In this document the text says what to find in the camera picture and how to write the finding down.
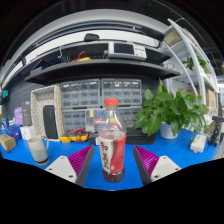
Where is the teal holder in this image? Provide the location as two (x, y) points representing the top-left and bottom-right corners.
(0, 89), (10, 100)

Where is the blue box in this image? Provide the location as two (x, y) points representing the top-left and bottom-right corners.
(5, 123), (23, 143)

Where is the black shelf unit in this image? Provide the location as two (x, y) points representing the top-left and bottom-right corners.
(23, 31), (182, 86)

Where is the flat round red coaster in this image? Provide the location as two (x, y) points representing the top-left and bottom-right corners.
(101, 169), (127, 184)

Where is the brown cardboard box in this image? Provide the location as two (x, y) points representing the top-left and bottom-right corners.
(0, 133), (17, 153)

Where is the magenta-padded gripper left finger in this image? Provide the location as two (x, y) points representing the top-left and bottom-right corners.
(44, 144), (96, 188)

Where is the grey ceramic mug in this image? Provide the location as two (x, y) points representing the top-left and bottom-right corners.
(27, 134), (51, 167)

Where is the black stand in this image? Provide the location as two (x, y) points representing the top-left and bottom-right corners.
(207, 115), (224, 148)

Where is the white perforated basket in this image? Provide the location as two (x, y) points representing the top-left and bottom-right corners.
(30, 84), (64, 141)

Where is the white box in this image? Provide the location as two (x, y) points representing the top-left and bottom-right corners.
(19, 125), (37, 141)

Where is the black speaker case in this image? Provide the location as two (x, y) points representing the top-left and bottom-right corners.
(42, 104), (59, 140)

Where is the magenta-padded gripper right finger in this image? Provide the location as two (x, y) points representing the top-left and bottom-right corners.
(132, 144), (183, 187)

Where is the green potted plant white pot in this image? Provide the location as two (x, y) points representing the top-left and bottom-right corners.
(134, 78), (209, 140)

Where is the white power adapter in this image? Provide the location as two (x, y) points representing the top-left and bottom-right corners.
(189, 133), (208, 154)

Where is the black flat case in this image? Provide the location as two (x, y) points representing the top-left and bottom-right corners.
(125, 127), (158, 146)

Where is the dark grey box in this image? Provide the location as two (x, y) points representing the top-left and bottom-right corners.
(21, 101), (33, 127)

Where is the grey small parts drawer cabinet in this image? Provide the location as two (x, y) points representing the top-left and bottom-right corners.
(100, 78), (144, 108)
(60, 79), (101, 110)

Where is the clear red-capped drink bottle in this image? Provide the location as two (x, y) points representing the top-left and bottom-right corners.
(96, 97), (128, 184)

